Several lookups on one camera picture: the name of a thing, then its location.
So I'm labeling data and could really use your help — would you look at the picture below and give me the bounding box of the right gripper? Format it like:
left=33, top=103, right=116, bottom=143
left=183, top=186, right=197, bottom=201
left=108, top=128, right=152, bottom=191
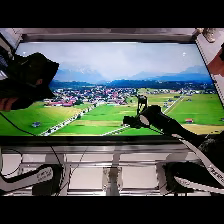
left=122, top=105, right=164, bottom=131

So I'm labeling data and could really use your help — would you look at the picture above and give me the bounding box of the silver frame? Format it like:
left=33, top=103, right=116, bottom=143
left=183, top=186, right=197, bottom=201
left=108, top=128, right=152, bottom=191
left=0, top=135, right=224, bottom=196

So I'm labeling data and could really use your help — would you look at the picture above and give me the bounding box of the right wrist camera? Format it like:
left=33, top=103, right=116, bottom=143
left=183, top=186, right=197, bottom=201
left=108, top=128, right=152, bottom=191
left=135, top=94, right=149, bottom=115

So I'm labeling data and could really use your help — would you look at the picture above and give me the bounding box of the black cable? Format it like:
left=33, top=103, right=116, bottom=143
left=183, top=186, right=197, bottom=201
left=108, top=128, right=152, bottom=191
left=0, top=111, right=66, bottom=171

